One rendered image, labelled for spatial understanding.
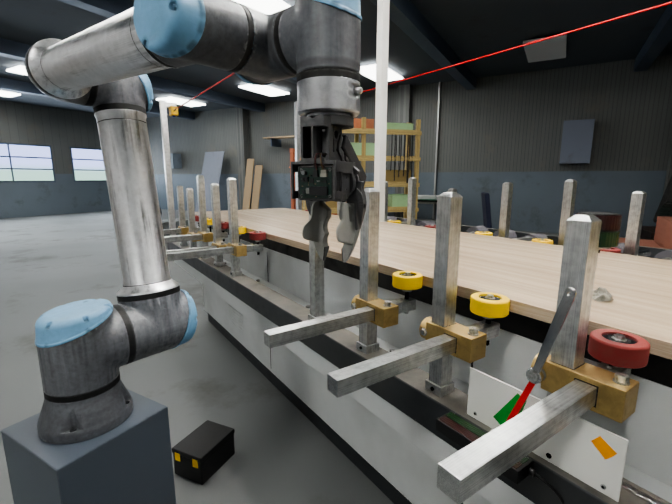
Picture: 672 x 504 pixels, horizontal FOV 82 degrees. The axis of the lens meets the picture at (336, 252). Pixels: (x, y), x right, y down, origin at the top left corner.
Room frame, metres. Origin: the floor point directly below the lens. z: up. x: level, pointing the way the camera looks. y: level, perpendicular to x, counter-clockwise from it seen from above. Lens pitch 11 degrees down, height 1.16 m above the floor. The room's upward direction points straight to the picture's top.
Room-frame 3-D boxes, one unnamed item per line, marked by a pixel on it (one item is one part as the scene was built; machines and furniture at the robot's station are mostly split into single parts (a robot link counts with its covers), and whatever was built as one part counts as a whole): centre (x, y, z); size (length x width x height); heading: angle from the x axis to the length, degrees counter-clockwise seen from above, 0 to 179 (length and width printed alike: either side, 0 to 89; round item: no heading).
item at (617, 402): (0.56, -0.39, 0.85); 0.13 x 0.06 x 0.05; 35
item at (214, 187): (2.02, 0.62, 0.89); 0.03 x 0.03 x 0.48; 35
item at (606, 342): (0.59, -0.46, 0.85); 0.08 x 0.08 x 0.11
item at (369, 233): (0.99, -0.09, 0.90); 0.03 x 0.03 x 0.48; 35
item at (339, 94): (0.58, 0.01, 1.27); 0.10 x 0.09 x 0.05; 64
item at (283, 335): (0.90, -0.03, 0.82); 0.43 x 0.03 x 0.04; 125
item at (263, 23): (0.65, 0.11, 1.36); 0.12 x 0.12 x 0.09; 51
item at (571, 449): (0.59, -0.33, 0.75); 0.26 x 0.01 x 0.10; 35
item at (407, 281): (1.01, -0.19, 0.85); 0.08 x 0.08 x 0.11
